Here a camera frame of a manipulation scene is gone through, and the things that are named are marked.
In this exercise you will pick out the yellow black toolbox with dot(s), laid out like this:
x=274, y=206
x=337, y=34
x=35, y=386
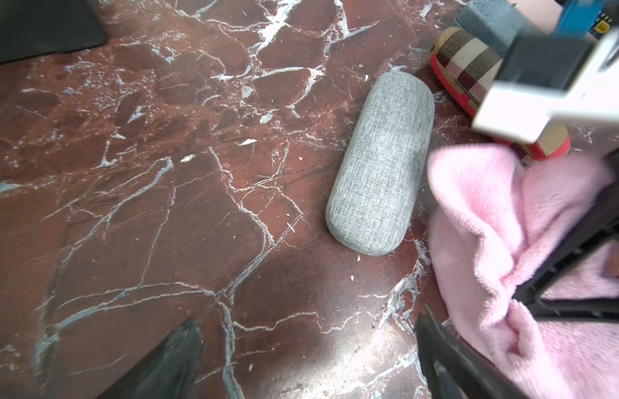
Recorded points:
x=33, y=28

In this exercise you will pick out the grey fabric eyeglass case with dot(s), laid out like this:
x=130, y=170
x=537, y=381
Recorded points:
x=371, y=204

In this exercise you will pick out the tan round object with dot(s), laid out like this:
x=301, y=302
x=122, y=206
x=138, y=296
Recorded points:
x=467, y=67

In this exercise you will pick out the pink microfibre cloth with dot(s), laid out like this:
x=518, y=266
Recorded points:
x=496, y=223

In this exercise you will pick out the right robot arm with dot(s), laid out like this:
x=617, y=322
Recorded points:
x=553, y=78

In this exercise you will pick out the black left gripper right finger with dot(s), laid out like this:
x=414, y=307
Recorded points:
x=452, y=369

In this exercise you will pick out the grey rectangular block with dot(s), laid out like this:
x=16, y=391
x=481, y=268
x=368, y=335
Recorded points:
x=495, y=22

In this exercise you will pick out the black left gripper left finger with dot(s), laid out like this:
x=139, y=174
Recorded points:
x=168, y=371

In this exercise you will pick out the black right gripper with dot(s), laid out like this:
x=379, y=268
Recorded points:
x=598, y=226

